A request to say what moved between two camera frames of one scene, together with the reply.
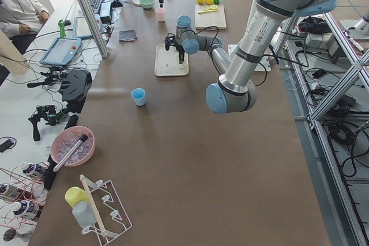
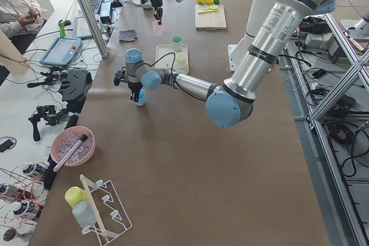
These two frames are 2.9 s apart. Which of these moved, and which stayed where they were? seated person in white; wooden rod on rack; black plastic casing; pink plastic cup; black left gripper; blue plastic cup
Moved: black left gripper; pink plastic cup
Stayed: blue plastic cup; black plastic casing; wooden rod on rack; seated person in white
